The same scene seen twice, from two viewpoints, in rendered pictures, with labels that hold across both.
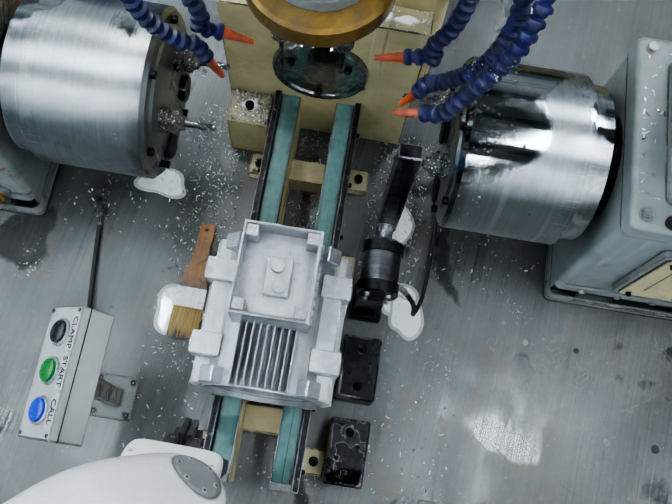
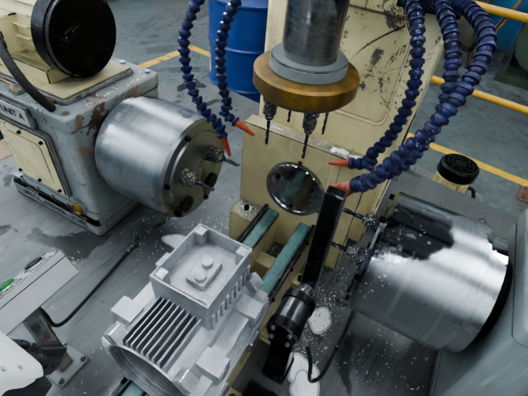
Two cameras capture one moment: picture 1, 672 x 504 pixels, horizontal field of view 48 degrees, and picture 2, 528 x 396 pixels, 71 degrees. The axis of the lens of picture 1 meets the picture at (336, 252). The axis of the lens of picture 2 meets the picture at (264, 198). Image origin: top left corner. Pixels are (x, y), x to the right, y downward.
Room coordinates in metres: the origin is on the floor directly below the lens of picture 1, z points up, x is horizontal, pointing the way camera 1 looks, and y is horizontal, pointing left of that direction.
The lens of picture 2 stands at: (-0.02, -0.14, 1.59)
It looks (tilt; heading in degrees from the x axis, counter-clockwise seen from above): 43 degrees down; 25
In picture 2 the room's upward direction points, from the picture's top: 7 degrees clockwise
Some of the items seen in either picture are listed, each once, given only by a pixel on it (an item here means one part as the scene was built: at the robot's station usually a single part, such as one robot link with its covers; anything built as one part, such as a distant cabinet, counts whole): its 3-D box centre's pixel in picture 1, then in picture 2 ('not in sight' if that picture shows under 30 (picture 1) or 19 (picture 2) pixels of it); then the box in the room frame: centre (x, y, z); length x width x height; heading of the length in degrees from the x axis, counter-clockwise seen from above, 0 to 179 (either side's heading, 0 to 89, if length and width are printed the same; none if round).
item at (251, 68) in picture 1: (325, 52); (302, 188); (0.67, 0.07, 0.97); 0.30 x 0.11 x 0.34; 90
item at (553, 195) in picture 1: (533, 155); (433, 275); (0.51, -0.26, 1.04); 0.41 x 0.25 x 0.25; 90
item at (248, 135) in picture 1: (251, 120); (245, 221); (0.58, 0.18, 0.86); 0.07 x 0.06 x 0.12; 90
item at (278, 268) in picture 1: (277, 278); (203, 275); (0.25, 0.07, 1.11); 0.12 x 0.11 x 0.07; 1
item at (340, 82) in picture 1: (319, 72); (293, 190); (0.60, 0.07, 1.01); 0.15 x 0.02 x 0.15; 90
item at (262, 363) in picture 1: (273, 323); (191, 325); (0.21, 0.07, 1.01); 0.20 x 0.19 x 0.19; 1
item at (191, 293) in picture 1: (194, 280); not in sight; (0.30, 0.23, 0.80); 0.21 x 0.05 x 0.01; 179
